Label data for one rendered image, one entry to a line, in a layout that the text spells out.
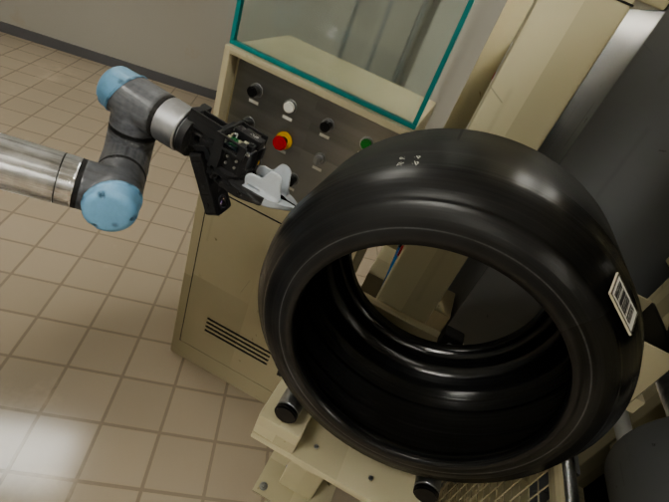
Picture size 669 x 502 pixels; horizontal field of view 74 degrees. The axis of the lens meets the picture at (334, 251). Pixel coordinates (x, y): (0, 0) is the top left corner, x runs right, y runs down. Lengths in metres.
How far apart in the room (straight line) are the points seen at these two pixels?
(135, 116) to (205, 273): 0.96
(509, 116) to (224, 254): 1.03
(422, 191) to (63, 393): 1.63
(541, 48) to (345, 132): 0.58
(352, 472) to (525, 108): 0.75
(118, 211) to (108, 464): 1.21
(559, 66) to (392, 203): 0.43
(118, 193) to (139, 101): 0.16
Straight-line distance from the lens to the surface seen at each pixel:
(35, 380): 1.99
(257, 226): 1.44
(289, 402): 0.85
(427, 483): 0.88
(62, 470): 1.80
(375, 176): 0.57
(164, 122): 0.75
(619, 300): 0.59
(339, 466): 0.96
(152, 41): 4.52
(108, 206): 0.71
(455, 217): 0.53
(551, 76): 0.87
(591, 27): 0.87
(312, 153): 1.32
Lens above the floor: 1.61
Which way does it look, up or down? 34 degrees down
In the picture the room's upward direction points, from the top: 23 degrees clockwise
